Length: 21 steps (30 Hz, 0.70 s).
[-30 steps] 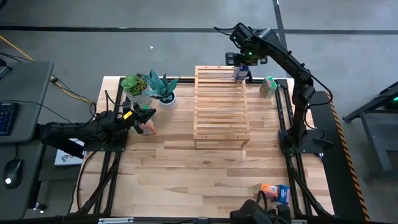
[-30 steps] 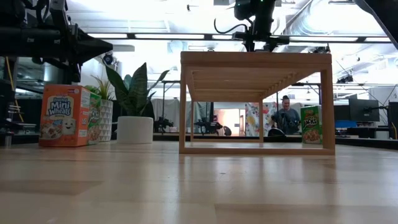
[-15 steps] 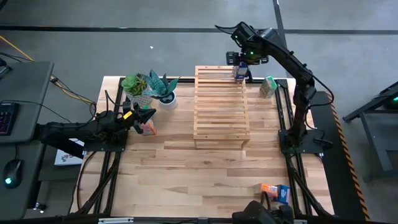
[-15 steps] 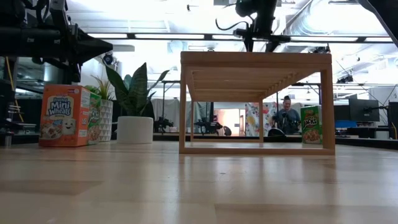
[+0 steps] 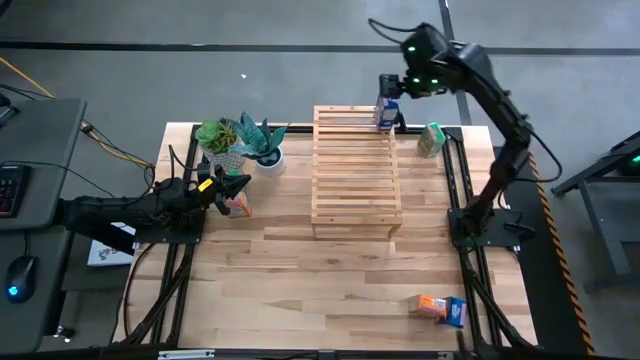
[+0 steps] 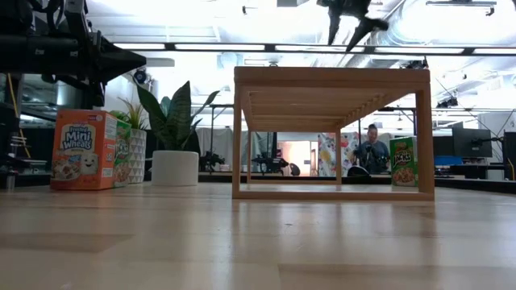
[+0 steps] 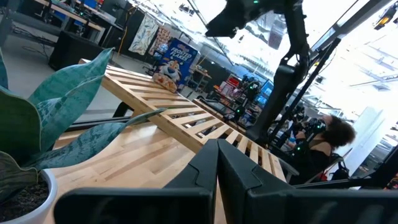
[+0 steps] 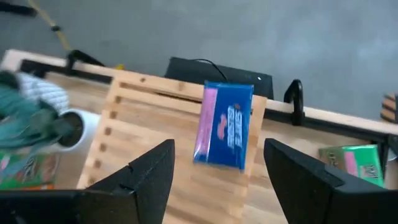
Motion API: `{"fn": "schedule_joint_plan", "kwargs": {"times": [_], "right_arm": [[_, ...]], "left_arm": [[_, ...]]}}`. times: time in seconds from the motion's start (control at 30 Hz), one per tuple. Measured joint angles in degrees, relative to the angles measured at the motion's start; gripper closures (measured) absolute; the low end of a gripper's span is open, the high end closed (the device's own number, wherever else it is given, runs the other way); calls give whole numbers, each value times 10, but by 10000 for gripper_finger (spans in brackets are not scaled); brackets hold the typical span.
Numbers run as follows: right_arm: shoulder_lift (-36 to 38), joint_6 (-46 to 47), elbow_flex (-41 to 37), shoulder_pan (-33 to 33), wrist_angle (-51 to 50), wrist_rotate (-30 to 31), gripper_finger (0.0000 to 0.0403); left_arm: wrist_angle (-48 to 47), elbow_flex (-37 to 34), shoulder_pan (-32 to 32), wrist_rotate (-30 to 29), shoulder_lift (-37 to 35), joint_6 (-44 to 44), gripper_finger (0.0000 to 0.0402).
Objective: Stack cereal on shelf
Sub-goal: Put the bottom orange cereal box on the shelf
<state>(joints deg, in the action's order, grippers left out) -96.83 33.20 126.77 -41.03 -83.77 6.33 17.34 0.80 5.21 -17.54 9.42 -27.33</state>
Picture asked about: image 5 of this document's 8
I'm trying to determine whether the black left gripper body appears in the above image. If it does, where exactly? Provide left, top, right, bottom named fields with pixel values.
left=195, top=167, right=227, bottom=210

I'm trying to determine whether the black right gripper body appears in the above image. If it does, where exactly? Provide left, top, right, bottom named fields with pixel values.
left=378, top=73, right=405, bottom=100

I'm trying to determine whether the orange cereal box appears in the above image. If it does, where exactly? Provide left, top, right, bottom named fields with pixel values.
left=407, top=293, right=448, bottom=320
left=225, top=191, right=253, bottom=219

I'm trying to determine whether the blue cereal box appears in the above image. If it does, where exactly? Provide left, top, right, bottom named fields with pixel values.
left=440, top=295, right=468, bottom=329
left=373, top=96, right=401, bottom=132

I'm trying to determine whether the wooden slatted shelf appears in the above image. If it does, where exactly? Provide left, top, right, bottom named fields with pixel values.
left=310, top=104, right=404, bottom=240

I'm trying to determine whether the snake plant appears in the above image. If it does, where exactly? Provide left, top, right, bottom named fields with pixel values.
left=230, top=111, right=291, bottom=161

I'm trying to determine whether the green succulent plant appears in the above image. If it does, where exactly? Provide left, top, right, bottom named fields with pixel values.
left=193, top=117, right=239, bottom=155

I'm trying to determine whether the black desk leg bar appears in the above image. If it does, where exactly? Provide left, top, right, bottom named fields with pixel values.
left=69, top=222, right=137, bottom=256

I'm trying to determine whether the white booklet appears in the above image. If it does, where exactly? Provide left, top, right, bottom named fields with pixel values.
left=87, top=222, right=138, bottom=267

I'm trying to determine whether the grey desk top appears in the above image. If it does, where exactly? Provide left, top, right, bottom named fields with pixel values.
left=0, top=98, right=87, bottom=231
left=0, top=224, right=74, bottom=354

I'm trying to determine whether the black keyboard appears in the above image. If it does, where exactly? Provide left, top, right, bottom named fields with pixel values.
left=0, top=163, right=32, bottom=219

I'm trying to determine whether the desk caster wheel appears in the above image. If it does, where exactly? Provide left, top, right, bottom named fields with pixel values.
left=53, top=324, right=77, bottom=344

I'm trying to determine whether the black computer mouse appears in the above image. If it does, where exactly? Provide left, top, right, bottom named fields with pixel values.
left=3, top=255, right=39, bottom=304

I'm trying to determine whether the black floor mat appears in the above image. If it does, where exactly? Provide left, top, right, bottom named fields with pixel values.
left=492, top=144, right=594, bottom=356

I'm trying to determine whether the yellow black hazard tape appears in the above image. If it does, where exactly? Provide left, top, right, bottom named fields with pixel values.
left=527, top=149, right=596, bottom=355

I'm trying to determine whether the dark grey neighbouring table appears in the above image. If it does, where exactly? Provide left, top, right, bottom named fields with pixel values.
left=551, top=130, right=640, bottom=294

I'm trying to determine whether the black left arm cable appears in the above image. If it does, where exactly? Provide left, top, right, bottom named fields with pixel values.
left=167, top=143, right=202, bottom=187

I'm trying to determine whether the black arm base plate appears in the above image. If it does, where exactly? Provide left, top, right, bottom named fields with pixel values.
left=447, top=205, right=522, bottom=249
left=132, top=219, right=207, bottom=246

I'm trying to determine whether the black aluminium rear rail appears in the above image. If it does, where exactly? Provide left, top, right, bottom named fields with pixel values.
left=192, top=123, right=467, bottom=135

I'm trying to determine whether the black aluminium side frame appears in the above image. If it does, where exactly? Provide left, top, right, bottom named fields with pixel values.
left=118, top=124, right=211, bottom=347
left=442, top=125, right=536, bottom=351

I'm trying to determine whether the black keyboard cable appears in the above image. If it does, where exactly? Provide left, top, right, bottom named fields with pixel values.
left=0, top=159, right=117, bottom=199

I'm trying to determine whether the yellow cable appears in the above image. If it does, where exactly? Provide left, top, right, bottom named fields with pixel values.
left=0, top=56, right=152, bottom=169

